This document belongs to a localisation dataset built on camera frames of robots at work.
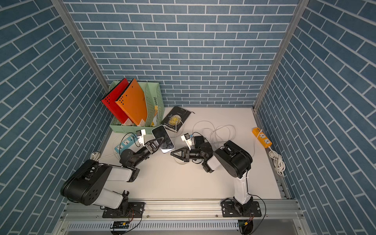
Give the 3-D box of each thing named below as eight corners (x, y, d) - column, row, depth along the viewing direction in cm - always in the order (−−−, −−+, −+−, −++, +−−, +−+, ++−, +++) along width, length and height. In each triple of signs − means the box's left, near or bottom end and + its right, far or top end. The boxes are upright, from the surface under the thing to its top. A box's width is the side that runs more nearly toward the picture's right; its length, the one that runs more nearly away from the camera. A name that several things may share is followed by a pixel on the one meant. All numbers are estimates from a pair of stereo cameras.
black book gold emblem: (160, 125, 110) (160, 123, 108) (175, 107, 123) (174, 105, 121) (178, 132, 106) (178, 131, 104) (191, 114, 118) (191, 112, 117)
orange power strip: (265, 148, 99) (267, 145, 96) (250, 131, 109) (251, 128, 106) (271, 145, 101) (273, 143, 98) (255, 128, 110) (257, 125, 107)
